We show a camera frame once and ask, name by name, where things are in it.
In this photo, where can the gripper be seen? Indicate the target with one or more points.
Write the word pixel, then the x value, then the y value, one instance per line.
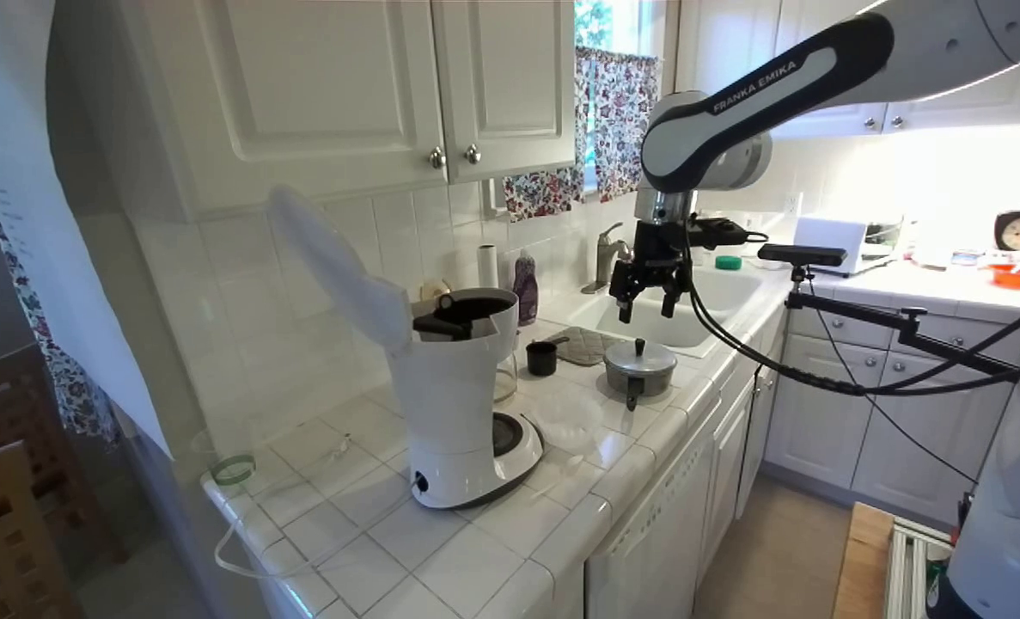
pixel 660 249

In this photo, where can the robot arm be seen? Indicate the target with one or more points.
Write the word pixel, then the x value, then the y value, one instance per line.
pixel 922 43

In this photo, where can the metal pot lid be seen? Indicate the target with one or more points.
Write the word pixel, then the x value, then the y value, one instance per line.
pixel 640 356

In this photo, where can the grey mat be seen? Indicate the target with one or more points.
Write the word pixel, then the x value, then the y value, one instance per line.
pixel 585 346

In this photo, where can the small metal pot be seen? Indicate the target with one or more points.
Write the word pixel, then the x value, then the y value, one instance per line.
pixel 640 383

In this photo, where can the coffee maker lid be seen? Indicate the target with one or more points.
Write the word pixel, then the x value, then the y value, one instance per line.
pixel 338 266

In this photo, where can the silver tap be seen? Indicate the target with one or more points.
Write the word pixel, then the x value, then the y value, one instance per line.
pixel 606 258

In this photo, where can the white sink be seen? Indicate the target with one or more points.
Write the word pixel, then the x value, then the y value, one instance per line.
pixel 716 297

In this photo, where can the purple soap bottle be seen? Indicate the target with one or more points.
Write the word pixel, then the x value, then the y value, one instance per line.
pixel 524 292

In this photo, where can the black measuring cup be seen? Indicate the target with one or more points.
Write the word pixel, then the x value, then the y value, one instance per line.
pixel 541 358

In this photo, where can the white paper roll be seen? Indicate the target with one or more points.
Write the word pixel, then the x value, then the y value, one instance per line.
pixel 487 266

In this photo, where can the floral curtain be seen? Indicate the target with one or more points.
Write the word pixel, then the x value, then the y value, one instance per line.
pixel 617 120

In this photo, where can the white toaster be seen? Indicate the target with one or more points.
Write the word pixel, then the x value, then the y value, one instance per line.
pixel 836 242

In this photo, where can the row of white base cabinets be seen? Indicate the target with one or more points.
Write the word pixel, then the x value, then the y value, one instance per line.
pixel 827 413

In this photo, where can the silver cabinet knob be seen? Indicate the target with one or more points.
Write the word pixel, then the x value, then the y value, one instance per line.
pixel 436 157
pixel 473 154

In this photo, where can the white coffee maker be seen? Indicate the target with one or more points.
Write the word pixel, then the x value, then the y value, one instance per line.
pixel 454 404

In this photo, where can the white dishwasher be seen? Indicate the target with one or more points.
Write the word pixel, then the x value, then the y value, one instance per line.
pixel 656 533

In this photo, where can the white cabinet door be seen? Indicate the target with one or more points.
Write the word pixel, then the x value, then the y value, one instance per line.
pixel 505 82
pixel 329 82

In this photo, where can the window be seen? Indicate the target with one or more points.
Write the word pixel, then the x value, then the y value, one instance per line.
pixel 617 21

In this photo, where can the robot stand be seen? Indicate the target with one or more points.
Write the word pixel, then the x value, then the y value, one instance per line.
pixel 866 567

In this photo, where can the clear cup with green band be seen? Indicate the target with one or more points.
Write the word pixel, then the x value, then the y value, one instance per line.
pixel 228 460

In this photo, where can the floral cloth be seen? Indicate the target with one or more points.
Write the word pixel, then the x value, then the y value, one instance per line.
pixel 71 378

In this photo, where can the white sheet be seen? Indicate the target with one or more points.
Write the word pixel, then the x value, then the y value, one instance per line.
pixel 37 189

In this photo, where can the wooden lattice furniture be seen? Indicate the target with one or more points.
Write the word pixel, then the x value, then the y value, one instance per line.
pixel 11 507

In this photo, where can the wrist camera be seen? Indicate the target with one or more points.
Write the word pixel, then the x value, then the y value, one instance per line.
pixel 717 230

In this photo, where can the wall socket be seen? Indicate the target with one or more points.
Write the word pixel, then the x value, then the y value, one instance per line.
pixel 792 204

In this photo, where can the camera on mount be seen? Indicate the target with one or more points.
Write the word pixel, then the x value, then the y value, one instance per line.
pixel 870 314

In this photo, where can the row of white wall cabinets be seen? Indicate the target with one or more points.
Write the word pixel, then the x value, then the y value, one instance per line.
pixel 733 43

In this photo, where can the white wall cabinet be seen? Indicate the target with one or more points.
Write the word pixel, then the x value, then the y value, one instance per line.
pixel 346 86

